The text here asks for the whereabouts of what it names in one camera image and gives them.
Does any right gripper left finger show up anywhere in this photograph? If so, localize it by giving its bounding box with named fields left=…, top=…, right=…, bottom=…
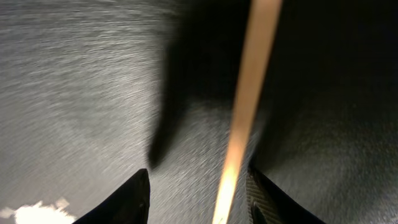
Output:
left=73, top=169, right=150, bottom=224

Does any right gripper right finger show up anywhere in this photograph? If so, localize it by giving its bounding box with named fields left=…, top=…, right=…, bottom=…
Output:
left=246, top=167, right=325, bottom=224

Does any rice pile on round tray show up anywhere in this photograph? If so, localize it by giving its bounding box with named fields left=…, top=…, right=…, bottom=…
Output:
left=1, top=197, right=76, bottom=224

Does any wooden chopstick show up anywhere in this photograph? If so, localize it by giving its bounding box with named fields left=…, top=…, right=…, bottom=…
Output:
left=212, top=0, right=283, bottom=224

